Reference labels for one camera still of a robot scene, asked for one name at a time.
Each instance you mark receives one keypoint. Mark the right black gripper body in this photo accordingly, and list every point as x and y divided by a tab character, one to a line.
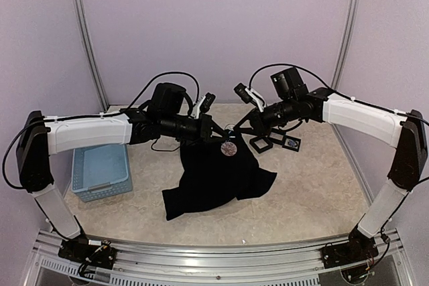
264	126

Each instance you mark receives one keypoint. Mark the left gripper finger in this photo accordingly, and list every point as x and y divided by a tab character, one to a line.
216	129
216	138

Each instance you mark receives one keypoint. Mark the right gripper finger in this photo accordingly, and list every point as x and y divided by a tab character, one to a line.
244	123
245	130

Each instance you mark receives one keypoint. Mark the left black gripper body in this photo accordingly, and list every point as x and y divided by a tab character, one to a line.
205	120

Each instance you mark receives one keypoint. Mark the black garment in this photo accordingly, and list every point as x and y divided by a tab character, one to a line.
211	179

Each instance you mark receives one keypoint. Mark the starry night blue brooch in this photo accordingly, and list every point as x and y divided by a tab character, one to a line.
291	143

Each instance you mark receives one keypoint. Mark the orange portrait brooch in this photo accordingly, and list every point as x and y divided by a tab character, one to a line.
230	131

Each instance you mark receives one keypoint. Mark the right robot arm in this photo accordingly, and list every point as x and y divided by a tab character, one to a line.
404	132

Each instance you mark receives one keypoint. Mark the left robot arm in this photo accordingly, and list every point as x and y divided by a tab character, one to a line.
169	112

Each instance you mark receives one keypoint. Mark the pale pink round brooch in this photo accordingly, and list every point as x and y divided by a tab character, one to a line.
228	148

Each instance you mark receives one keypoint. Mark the blue plastic basket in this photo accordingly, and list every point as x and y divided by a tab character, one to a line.
100	172

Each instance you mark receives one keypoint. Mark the black square frame near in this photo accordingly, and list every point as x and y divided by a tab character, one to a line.
261	144

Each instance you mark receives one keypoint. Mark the black square frame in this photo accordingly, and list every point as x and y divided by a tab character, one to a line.
261	144
296	149
277	136

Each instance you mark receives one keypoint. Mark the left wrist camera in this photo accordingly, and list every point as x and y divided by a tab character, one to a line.
203	105

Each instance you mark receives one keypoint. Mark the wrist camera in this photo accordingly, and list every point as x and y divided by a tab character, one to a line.
203	105
249	95

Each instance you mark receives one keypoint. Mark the black square frame middle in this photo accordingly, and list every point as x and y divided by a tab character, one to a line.
277	136

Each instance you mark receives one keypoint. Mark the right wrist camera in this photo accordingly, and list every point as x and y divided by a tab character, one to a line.
249	95

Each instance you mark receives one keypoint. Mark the black square frame far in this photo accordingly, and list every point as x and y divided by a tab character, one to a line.
296	149

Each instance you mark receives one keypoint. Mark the aluminium front rail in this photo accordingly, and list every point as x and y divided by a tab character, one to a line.
138	263

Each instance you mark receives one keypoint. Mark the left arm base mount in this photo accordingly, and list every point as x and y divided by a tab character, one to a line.
88	253

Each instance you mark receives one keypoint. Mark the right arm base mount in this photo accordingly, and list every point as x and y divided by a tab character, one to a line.
358	253

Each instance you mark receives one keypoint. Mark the right aluminium corner post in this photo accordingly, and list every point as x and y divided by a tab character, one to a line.
347	35

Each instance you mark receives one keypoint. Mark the aluminium corner post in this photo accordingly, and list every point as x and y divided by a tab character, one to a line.
347	35
90	54

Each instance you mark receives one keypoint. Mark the left aluminium corner post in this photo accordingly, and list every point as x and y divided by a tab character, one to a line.
90	54

